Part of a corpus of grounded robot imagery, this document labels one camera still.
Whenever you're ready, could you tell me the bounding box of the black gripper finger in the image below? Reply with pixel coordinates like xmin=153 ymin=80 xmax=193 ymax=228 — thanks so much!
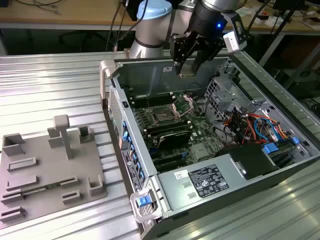
xmin=191 ymin=39 xmax=223 ymax=75
xmin=171 ymin=32 xmax=199 ymax=76

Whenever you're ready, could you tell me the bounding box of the metal socket cover frame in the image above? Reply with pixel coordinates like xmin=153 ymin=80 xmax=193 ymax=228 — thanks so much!
xmin=170 ymin=94 xmax=195 ymax=119

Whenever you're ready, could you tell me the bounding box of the CPU socket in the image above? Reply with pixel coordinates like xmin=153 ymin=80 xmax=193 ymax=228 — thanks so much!
xmin=149 ymin=106 xmax=176 ymax=125

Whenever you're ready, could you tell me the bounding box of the grey open PC case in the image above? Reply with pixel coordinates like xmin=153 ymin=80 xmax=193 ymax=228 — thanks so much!
xmin=99 ymin=56 xmax=320 ymax=240

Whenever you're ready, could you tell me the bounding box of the silver metal disk bay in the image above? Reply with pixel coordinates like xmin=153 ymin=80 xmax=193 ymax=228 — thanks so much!
xmin=203 ymin=57 xmax=255 ymax=126

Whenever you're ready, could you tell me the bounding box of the green motherboard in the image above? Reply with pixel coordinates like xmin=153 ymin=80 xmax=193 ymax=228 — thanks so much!
xmin=129 ymin=86 xmax=227 ymax=174

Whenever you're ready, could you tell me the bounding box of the black expansion card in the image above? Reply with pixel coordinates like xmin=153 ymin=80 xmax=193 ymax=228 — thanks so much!
xmin=156 ymin=129 xmax=193 ymax=151

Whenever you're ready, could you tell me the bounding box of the silver chipset heat sink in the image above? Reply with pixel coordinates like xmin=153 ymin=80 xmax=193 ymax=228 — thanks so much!
xmin=189 ymin=144 xmax=210 ymax=161

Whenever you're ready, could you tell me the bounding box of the wooden desk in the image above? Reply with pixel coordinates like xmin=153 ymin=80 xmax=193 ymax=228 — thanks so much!
xmin=0 ymin=0 xmax=320 ymax=36

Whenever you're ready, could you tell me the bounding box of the black plastic shroud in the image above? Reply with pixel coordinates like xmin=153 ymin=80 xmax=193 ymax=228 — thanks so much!
xmin=215 ymin=143 xmax=281 ymax=181

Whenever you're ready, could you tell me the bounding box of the blue disk carrier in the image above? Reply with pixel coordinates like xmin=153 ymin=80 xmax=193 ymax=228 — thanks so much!
xmin=261 ymin=143 xmax=280 ymax=158

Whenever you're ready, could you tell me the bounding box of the silver power supply unit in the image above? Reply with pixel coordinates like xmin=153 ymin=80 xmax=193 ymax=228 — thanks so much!
xmin=156 ymin=153 xmax=251 ymax=213

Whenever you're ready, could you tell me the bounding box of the blue case latch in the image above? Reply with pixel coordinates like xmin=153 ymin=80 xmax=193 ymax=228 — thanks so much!
xmin=136 ymin=195 xmax=149 ymax=208

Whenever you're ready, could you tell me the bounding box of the grey parts rack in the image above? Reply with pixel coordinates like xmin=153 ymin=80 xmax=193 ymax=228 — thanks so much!
xmin=0 ymin=114 xmax=109 ymax=227

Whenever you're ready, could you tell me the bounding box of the green RAM stick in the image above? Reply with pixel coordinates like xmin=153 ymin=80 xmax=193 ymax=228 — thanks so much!
xmin=21 ymin=183 xmax=62 ymax=195

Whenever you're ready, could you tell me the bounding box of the silver camera with black bracket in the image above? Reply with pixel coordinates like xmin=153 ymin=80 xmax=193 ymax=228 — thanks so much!
xmin=223 ymin=11 xmax=248 ymax=54

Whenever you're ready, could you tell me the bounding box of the grey case handle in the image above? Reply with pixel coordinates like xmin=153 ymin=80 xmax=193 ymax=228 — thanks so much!
xmin=129 ymin=189 xmax=165 ymax=224
xmin=99 ymin=59 xmax=118 ymax=101

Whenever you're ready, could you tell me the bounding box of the blue wire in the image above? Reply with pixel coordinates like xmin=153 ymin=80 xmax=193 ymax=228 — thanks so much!
xmin=252 ymin=116 xmax=279 ymax=144

